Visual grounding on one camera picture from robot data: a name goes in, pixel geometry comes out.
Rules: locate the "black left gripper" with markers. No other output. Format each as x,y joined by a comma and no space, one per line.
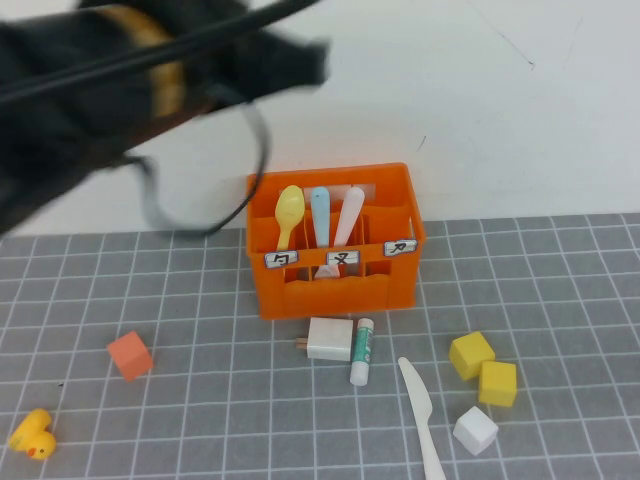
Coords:
270,65

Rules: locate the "yellow plastic spoon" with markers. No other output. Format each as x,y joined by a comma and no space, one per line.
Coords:
289,205

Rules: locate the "white plastic knife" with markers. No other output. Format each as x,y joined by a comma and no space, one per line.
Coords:
417,395

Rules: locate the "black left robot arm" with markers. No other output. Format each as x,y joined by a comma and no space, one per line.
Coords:
60,135

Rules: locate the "orange plastic cutlery holder crate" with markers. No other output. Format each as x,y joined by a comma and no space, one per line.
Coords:
330,300

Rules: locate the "light blue plastic fork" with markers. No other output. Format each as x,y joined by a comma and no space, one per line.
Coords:
320,215

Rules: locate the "pale pink plastic fork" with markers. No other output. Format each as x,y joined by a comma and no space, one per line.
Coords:
350,212

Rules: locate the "white label spoon character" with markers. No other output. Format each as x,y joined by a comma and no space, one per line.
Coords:
281,260

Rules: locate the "white label fork character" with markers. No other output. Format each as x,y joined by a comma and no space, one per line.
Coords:
342,258

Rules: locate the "grey grid cutting mat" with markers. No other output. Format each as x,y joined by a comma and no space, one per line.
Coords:
200,300

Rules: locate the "white charger plug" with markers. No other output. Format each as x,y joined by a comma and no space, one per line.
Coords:
327,339

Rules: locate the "green and white glue stick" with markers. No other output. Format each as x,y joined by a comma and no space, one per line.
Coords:
362,350

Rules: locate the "orange cube block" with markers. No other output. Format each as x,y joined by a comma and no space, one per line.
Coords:
130,356

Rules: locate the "yellow cube block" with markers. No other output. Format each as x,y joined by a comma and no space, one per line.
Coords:
470,352
497,384

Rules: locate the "white cube block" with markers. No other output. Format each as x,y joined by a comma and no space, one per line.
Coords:
475,431

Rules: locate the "yellow rubber duck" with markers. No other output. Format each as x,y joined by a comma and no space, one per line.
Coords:
35,435

